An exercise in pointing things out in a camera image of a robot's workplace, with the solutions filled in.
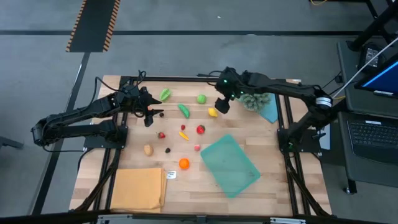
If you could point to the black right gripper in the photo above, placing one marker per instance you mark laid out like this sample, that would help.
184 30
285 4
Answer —
222 105

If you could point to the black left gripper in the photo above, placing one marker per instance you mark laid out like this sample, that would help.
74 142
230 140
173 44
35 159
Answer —
141 99

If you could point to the yellow toy lemon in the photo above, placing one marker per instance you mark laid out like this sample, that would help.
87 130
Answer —
212 112

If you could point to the light green toy starfruit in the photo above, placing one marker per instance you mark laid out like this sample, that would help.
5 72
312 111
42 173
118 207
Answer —
165 94

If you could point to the round green toy fruit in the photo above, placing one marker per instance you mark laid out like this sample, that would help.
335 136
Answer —
201 99

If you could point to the small red toy strawberry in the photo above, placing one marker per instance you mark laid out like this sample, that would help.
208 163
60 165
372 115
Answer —
161 135

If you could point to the green toy pea pod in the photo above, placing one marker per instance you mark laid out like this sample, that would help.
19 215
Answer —
184 111

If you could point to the large red toy strawberry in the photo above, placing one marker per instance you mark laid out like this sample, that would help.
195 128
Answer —
201 129

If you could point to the tan toy potato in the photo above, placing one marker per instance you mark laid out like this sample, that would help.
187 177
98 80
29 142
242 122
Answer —
148 150

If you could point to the dark toy blackberry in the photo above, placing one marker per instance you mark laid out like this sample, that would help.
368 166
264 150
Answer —
167 150

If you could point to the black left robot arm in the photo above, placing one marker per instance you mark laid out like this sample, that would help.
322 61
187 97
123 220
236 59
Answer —
93 109

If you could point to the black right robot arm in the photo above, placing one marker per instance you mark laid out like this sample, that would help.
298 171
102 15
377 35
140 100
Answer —
280 85

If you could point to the spiky green artificial plant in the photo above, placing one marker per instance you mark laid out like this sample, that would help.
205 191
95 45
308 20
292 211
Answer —
255 102

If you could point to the tiny red toy raspberry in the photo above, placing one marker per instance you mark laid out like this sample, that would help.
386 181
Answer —
183 127

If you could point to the yellow toy banana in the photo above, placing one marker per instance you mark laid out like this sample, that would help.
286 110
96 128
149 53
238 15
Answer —
183 135

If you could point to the pink toy peach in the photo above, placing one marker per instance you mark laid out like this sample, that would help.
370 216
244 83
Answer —
197 147

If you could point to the blue cloth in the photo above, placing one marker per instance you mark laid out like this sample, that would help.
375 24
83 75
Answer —
270 112

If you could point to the teal plastic cutting board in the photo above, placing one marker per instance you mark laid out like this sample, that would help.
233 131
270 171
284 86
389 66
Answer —
230 165

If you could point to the ribbed orange toy pumpkin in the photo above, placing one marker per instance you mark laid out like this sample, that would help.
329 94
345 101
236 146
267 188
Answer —
184 163

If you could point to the white handwritten paper label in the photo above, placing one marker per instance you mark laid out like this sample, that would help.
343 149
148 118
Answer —
171 175

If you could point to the small white sticker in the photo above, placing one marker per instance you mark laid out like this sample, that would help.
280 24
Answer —
297 80

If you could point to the folded orange cloth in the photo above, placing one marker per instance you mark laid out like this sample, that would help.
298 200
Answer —
136 189

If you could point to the black mat with striped edges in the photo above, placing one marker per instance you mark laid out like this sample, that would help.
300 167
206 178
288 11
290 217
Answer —
93 25

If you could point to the dark furniture foot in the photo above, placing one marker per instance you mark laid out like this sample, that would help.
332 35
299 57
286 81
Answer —
9 142

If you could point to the black laptop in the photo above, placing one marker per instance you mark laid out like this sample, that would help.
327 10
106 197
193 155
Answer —
373 133

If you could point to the dark grey equipment cart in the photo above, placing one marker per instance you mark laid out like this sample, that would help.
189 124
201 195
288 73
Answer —
360 174

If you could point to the black power adapter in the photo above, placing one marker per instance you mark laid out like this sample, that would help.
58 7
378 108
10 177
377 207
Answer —
370 57

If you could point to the monitor with blue screen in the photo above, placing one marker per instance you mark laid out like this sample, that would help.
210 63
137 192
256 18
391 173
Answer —
385 77

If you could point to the black metal stand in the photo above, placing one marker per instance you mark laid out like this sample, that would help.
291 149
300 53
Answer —
370 29

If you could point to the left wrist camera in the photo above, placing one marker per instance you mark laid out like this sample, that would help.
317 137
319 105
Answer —
149 120

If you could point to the black aluminium table frame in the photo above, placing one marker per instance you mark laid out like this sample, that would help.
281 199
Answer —
186 78

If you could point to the silver metal bracket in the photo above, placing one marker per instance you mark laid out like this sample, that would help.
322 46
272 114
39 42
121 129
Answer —
115 220
286 221

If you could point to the black camera mount crossbar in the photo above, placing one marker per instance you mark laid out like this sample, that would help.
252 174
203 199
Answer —
46 219

